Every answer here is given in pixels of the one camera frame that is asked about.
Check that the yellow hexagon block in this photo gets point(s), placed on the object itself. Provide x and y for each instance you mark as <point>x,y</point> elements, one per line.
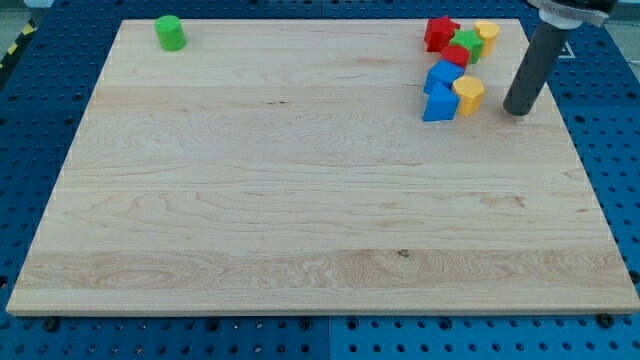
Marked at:
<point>470,91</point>

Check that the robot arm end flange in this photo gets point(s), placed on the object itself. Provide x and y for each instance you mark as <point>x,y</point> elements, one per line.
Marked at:
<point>569,14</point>

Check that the light wooden board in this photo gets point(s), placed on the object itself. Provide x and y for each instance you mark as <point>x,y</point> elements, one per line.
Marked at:
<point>277,167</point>

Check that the blue triangle block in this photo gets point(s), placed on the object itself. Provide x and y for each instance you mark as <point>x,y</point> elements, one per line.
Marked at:
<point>442,104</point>

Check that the blue cube block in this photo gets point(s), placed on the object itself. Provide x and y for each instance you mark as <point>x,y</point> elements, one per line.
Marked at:
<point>444,73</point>

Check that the red cylinder block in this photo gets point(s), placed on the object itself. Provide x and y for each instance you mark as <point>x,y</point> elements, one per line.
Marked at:
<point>457,55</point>

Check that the red star block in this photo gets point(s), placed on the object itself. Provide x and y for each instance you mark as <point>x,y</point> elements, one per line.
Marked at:
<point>439,32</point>

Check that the green star block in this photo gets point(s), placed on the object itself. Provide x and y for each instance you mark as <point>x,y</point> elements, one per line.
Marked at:
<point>469,40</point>

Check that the green cylinder block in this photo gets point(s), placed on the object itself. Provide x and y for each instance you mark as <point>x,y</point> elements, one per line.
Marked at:
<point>170,33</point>

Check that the yellow cylinder block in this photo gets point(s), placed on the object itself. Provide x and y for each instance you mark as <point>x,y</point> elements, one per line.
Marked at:
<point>488,32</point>

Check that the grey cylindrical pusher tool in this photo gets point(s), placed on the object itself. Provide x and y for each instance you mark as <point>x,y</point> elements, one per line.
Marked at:
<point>538,61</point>

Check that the black board bolt right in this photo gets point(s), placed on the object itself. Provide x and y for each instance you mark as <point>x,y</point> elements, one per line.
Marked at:
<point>605,320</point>

